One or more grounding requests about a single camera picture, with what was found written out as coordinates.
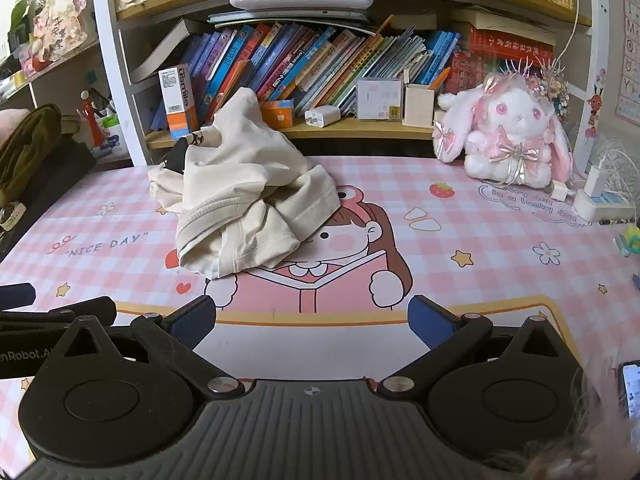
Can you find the beaded hair crown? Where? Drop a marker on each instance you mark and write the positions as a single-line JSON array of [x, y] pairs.
[[550, 80]]

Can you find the white pink plush bunny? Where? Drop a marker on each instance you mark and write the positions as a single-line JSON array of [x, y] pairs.
[[515, 120]]

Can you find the flower bouquet decoration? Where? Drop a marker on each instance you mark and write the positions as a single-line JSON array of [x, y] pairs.
[[55, 25]]

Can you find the smartphone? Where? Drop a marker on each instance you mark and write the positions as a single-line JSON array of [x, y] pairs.
[[631, 390]]

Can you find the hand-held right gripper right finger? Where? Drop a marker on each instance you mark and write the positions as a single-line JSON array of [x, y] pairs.
[[430, 322]]

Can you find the olive green bag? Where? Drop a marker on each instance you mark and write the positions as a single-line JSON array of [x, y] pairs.
[[30, 150]]

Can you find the pink checked desk mat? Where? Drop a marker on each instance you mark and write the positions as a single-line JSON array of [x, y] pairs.
[[475, 220]]

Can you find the cream t-shirt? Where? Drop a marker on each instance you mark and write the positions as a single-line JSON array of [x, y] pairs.
[[240, 185]]

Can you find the white pen cup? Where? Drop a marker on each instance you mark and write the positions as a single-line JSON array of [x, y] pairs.
[[112, 135]]

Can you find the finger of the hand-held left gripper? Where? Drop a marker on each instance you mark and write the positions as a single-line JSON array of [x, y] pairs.
[[75, 310], [17, 294]]

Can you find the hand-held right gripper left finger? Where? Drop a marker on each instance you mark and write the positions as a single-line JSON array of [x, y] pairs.
[[192, 322]]

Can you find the red thick dictionary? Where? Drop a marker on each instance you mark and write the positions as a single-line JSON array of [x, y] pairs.
[[510, 50]]

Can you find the black case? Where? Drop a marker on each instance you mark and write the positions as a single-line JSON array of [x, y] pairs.
[[50, 180]]

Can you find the small green yellow toy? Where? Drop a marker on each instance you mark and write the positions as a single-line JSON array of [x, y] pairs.
[[629, 240]]

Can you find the cream pen holder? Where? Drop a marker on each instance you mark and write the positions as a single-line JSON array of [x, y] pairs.
[[420, 107]]

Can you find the white charger plug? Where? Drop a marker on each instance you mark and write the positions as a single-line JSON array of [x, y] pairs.
[[322, 117]]

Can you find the white plugged-in charger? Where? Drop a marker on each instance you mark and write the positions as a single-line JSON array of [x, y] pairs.
[[595, 180]]

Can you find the white wooden bookshelf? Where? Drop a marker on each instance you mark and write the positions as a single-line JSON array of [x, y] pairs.
[[350, 130]]

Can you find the tall white orange toothpaste box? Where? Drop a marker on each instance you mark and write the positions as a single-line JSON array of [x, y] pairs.
[[177, 100]]

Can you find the alphabet wall poster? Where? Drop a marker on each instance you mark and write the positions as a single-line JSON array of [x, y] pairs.
[[630, 60]]

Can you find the row of colourful books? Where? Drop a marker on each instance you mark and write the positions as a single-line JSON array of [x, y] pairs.
[[300, 60]]

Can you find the white tablet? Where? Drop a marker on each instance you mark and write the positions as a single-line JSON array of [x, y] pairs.
[[300, 1]]

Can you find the white cube box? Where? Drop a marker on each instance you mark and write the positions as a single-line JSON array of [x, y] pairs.
[[379, 100]]

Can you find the small orange white box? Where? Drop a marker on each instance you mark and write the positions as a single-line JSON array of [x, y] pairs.
[[277, 115]]

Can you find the small black object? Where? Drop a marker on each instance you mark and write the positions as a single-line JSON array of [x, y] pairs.
[[175, 160]]

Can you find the white power strip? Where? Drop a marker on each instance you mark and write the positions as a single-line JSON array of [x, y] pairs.
[[600, 207]]

